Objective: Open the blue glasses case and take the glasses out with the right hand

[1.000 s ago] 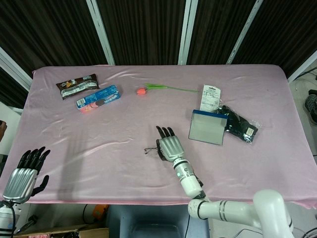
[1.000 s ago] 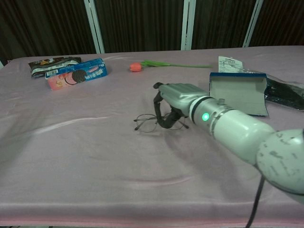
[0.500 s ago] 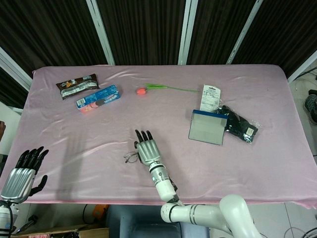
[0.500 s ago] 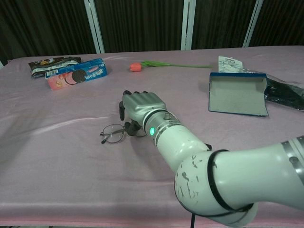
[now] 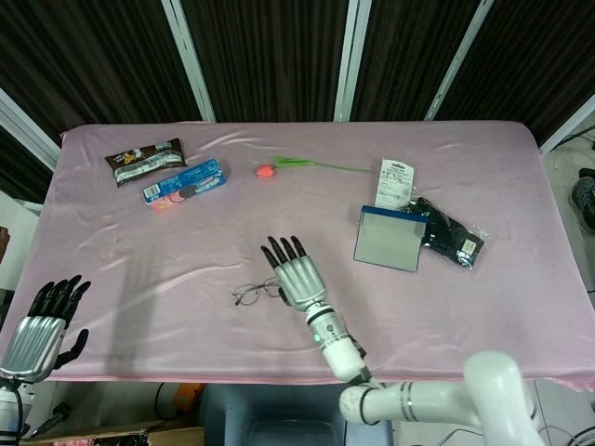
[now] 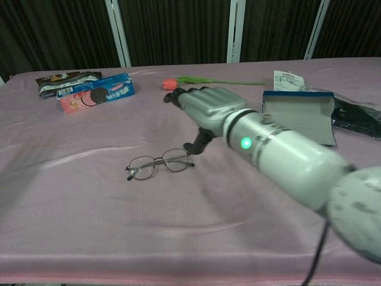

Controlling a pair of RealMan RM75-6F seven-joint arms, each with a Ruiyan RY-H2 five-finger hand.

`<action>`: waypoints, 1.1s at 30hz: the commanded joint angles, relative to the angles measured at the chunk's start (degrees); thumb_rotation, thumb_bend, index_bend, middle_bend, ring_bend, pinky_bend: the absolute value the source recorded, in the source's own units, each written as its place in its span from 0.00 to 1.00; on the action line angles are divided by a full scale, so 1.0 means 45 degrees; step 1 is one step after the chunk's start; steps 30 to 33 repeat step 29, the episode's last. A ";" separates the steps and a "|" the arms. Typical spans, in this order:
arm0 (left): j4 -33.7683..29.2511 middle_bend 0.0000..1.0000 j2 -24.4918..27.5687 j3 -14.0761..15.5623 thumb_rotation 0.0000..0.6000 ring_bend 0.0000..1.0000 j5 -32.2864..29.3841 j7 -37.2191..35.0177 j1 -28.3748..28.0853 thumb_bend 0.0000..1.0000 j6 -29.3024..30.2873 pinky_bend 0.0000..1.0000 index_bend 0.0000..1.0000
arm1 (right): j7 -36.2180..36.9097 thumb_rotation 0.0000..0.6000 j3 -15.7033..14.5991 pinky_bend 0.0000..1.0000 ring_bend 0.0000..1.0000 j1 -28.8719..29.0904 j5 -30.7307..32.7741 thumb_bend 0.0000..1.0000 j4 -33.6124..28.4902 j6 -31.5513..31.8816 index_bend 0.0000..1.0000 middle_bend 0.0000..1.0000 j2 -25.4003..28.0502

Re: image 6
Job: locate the pink artificial tulip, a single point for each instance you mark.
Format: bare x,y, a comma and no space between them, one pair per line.
169,83

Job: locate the blue pink cookie box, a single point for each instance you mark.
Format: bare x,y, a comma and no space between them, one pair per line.
89,98

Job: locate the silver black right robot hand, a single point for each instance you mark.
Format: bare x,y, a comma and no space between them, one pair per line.
211,107

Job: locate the brown snack packet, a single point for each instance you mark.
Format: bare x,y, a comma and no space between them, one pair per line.
50,85

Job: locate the white frame post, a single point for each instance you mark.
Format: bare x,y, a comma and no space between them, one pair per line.
119,35
235,29
1,81
317,29

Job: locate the thin metal-frame eyeglasses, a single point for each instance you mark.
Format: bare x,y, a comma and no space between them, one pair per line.
143,170

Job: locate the blue glasses case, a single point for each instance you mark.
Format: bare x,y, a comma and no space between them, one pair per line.
297,116

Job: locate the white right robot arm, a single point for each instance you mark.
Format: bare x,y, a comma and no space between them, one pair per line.
297,161

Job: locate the dark pleated curtain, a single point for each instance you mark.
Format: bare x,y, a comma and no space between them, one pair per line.
178,29

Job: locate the packaged black gloves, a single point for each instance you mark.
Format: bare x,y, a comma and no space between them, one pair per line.
357,116

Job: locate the pink tablecloth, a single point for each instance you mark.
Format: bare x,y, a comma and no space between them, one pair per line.
89,208

